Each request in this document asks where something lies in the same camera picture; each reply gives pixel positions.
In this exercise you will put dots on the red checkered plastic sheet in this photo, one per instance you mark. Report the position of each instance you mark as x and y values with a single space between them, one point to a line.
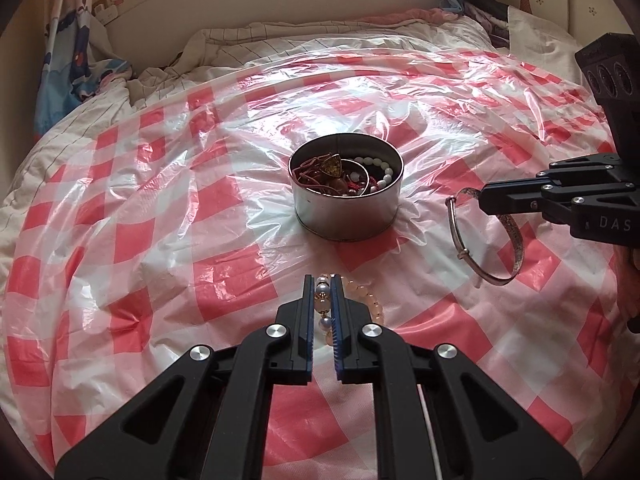
175 240

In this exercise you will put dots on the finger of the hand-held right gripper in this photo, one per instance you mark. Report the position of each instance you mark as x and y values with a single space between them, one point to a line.
585 167
515 207

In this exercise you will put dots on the pink blanket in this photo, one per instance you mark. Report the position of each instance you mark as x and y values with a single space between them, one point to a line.
405 16

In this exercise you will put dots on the thin silver bangle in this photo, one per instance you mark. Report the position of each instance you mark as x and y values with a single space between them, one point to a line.
369 175

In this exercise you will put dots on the white striped quilt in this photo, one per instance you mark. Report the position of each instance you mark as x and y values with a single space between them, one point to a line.
65 130

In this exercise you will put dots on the purple patterned cloth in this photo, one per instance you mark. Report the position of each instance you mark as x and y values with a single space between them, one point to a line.
487 22

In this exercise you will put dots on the round metal tin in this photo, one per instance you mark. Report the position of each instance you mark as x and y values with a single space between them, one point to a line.
345 217

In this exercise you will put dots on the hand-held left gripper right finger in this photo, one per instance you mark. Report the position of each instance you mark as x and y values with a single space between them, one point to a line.
337 332

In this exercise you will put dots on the white pillow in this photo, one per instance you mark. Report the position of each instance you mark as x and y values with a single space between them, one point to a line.
542 40

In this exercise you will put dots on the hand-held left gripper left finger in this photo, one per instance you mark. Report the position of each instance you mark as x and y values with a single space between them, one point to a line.
306 332

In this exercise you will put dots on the white wall socket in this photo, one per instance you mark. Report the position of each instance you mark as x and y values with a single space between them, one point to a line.
106 11

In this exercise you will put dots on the engraved silver bangle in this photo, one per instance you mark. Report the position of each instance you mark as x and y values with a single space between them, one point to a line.
517 246

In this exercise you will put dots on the person's right hand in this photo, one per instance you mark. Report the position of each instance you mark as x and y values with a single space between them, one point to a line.
632 290

